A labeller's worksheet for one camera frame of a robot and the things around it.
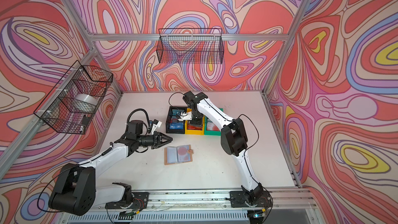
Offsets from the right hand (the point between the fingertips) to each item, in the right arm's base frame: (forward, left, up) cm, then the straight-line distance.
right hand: (199, 123), depth 92 cm
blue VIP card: (+3, +15, -6) cm, 16 cm away
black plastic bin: (+8, +19, -5) cm, 22 cm away
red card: (0, +3, -5) cm, 6 cm away
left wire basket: (-2, +62, +22) cm, 66 cm away
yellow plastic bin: (-3, +3, -5) cm, 7 cm away
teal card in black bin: (+13, +17, -3) cm, 21 cm away
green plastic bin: (+1, -7, -7) cm, 10 cm away
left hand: (-13, +15, +6) cm, 21 cm away
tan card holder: (-16, +17, -6) cm, 25 cm away
